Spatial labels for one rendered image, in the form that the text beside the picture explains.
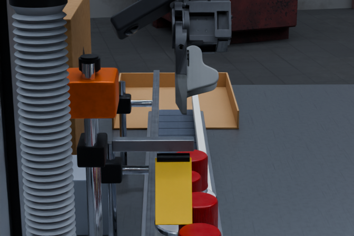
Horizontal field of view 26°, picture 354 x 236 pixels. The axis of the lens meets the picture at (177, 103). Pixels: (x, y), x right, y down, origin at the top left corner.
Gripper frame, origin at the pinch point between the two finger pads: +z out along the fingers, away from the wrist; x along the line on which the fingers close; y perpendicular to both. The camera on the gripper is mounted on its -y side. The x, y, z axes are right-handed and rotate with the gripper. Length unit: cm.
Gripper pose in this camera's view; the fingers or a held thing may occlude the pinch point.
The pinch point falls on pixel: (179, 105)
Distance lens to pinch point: 105.7
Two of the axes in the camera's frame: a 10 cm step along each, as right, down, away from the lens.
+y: 10.0, 0.0, 0.2
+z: 0.1, 9.8, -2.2
